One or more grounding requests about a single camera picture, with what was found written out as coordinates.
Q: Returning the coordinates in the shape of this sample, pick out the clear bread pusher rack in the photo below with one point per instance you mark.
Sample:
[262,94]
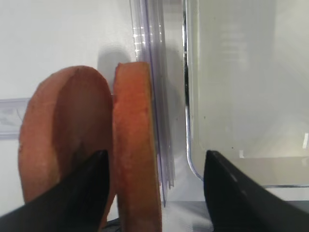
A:
[39,37]

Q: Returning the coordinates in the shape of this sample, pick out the bread slice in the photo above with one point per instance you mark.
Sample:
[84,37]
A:
[67,120]
[134,156]

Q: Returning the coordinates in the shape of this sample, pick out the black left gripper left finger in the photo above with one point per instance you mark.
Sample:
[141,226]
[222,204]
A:
[76,204]

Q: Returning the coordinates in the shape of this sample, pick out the white metal tray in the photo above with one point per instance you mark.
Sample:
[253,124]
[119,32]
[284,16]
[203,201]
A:
[247,87]

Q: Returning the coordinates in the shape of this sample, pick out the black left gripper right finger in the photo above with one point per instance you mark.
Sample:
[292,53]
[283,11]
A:
[236,203]

